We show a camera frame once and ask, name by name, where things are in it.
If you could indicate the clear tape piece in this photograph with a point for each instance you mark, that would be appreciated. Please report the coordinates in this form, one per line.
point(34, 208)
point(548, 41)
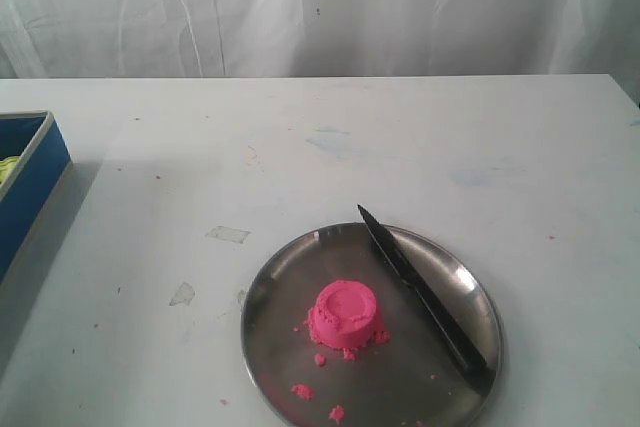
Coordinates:
point(228, 234)
point(184, 295)

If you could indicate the blue fabric box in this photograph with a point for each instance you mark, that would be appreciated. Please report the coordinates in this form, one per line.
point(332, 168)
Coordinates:
point(35, 140)

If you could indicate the black knife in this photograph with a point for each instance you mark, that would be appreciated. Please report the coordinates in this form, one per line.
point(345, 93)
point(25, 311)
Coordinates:
point(463, 351)

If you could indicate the round steel plate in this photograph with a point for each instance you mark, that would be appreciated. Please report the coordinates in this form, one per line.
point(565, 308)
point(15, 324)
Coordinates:
point(409, 380)

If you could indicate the green toy mould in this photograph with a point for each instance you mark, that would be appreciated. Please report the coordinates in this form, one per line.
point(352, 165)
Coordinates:
point(7, 165)

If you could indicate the white backdrop curtain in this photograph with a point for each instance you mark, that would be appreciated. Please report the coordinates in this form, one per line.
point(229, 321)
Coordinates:
point(286, 38)

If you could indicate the pink sand lump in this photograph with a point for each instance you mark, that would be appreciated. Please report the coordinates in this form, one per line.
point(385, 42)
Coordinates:
point(346, 315)

